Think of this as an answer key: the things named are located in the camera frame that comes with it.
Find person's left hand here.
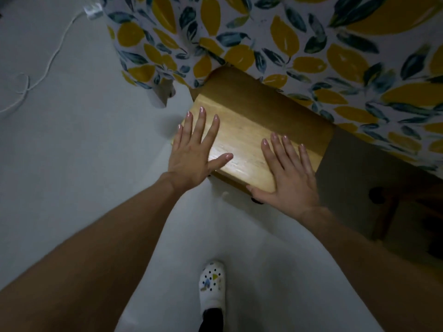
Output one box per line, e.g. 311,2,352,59
167,106,234,193

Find person's right hand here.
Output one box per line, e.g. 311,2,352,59
246,132,324,220

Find light wooden stool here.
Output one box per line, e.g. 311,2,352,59
171,65,335,205

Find person's right forearm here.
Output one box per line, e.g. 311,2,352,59
297,204,443,332

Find person's left forearm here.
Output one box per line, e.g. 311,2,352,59
0,172,194,332

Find white clog shoe with charms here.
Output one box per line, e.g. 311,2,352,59
199,261,226,317

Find lemon leaf print tablecloth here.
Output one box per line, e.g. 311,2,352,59
100,0,443,178

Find person's leg in black trouser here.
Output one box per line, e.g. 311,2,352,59
201,308,225,332

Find white power cable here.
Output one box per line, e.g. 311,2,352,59
0,10,88,114

